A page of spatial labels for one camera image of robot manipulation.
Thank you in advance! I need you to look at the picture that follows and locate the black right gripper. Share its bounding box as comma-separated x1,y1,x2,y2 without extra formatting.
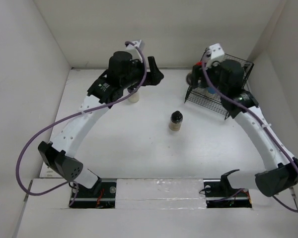
187,58,226,97

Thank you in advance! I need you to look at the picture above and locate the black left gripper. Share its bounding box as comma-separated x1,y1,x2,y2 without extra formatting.
121,57,164,90

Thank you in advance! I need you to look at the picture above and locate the white powder jar black cap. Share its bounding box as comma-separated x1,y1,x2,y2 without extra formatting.
128,91,140,103

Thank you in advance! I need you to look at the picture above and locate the brown spice jar black cap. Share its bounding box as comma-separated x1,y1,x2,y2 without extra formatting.
169,111,183,131

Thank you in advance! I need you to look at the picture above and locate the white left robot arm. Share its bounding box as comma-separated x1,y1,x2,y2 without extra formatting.
38,51,164,197

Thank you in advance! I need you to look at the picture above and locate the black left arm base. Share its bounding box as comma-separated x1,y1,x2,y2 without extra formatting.
69,179,117,209

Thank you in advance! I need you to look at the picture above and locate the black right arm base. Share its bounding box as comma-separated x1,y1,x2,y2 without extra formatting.
199,179,252,209

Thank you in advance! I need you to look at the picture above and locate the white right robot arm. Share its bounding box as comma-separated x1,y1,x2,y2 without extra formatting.
186,59,298,197

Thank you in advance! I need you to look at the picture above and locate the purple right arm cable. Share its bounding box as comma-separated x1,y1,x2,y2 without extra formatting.
201,61,298,213

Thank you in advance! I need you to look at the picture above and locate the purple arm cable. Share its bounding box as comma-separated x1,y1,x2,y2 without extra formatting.
201,61,298,213
15,41,148,197

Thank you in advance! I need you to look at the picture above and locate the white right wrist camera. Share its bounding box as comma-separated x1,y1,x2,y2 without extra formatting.
202,43,225,68

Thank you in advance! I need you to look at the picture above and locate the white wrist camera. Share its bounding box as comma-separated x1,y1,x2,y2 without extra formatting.
202,43,225,68
125,40,145,58

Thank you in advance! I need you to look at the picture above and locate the black wire mesh rack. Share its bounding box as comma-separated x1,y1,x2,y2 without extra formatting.
185,54,258,119

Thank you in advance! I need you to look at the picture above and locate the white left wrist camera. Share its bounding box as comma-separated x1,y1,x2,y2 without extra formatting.
125,40,145,58

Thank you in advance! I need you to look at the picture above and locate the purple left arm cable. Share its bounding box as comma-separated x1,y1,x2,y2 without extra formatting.
15,41,148,197

